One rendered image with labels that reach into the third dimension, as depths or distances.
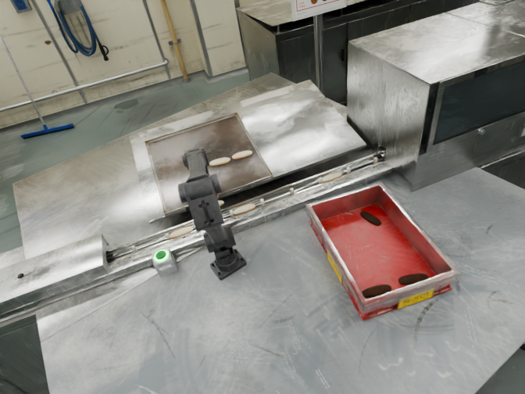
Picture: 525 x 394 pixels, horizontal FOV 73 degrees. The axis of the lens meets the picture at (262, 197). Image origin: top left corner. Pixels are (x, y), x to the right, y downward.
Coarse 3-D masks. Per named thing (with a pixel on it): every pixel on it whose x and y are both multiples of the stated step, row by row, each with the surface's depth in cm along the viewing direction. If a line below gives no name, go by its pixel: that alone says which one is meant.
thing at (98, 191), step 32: (224, 96) 243; (96, 160) 206; (128, 160) 201; (32, 192) 192; (64, 192) 187; (96, 192) 183; (128, 192) 179; (256, 192) 165; (288, 192) 161; (32, 224) 172; (64, 224) 168; (96, 224) 165; (128, 224) 161; (160, 224) 158; (32, 256) 155; (96, 288) 137; (128, 288) 135; (64, 320) 129
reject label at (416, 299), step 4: (328, 256) 128; (332, 260) 124; (332, 264) 126; (336, 272) 124; (340, 280) 122; (428, 292) 111; (432, 292) 111; (412, 296) 109; (416, 296) 110; (420, 296) 111; (424, 296) 112; (428, 296) 112; (408, 300) 110; (412, 300) 111; (416, 300) 112; (420, 300) 113; (400, 304) 110; (404, 304) 111; (408, 304) 112; (400, 308) 112
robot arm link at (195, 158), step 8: (184, 152) 126; (192, 152) 124; (200, 152) 122; (192, 160) 114; (200, 160) 112; (192, 168) 105; (200, 168) 104; (192, 176) 98; (200, 176) 97; (208, 176) 97; (216, 176) 96; (216, 184) 93; (216, 192) 94; (184, 200) 93
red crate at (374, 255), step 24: (336, 216) 146; (360, 216) 144; (384, 216) 142; (336, 240) 137; (360, 240) 135; (384, 240) 133; (408, 240) 132; (360, 264) 127; (384, 264) 126; (408, 264) 124; (360, 288) 120; (384, 312) 112
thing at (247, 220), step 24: (384, 168) 158; (312, 192) 153; (336, 192) 154; (240, 216) 149; (264, 216) 147; (192, 240) 143; (120, 264) 139; (144, 264) 139; (72, 288) 134; (24, 312) 133
